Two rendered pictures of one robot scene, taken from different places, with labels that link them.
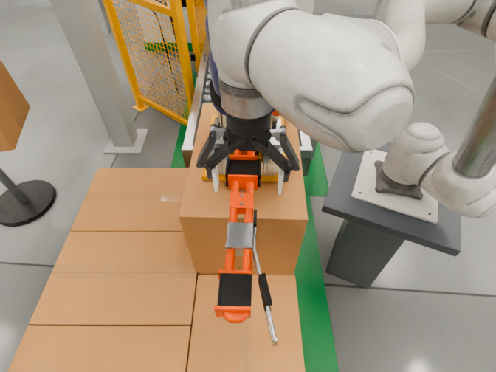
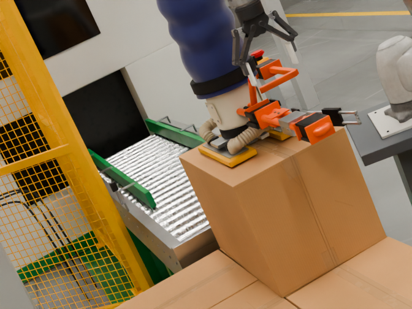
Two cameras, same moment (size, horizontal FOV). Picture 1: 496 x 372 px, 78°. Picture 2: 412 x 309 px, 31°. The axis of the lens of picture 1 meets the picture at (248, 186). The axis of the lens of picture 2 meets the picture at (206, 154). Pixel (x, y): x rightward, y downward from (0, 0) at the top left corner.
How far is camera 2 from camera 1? 1.68 m
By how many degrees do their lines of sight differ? 36
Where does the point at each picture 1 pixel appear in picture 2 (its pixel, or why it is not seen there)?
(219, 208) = (263, 165)
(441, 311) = not seen: outside the picture
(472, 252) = not seen: outside the picture
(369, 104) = not seen: outside the picture
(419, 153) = (401, 56)
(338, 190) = (367, 143)
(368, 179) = (389, 122)
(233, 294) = (312, 120)
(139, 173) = (138, 300)
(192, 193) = (230, 176)
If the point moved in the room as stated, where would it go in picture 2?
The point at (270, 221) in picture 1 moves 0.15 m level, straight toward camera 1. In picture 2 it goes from (314, 148) to (333, 157)
